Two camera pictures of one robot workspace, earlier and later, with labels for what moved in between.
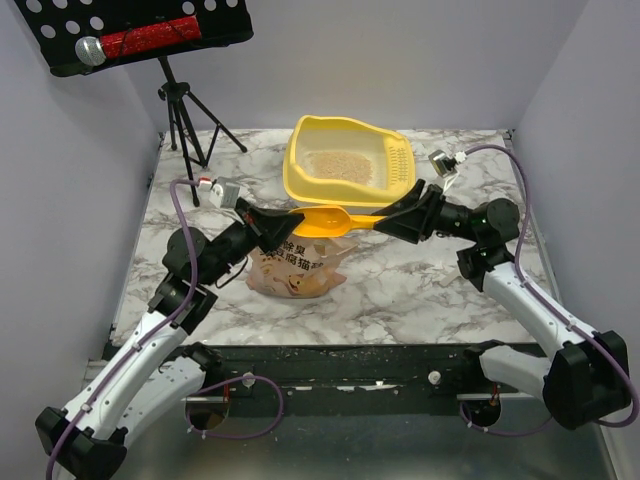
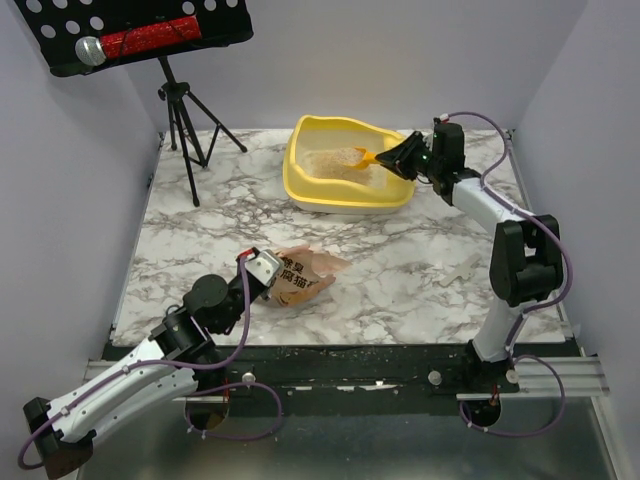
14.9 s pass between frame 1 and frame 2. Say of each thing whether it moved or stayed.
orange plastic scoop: moved
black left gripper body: moved
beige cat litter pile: stayed
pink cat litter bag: moved
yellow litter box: stayed
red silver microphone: stayed
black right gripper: moved
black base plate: stayed
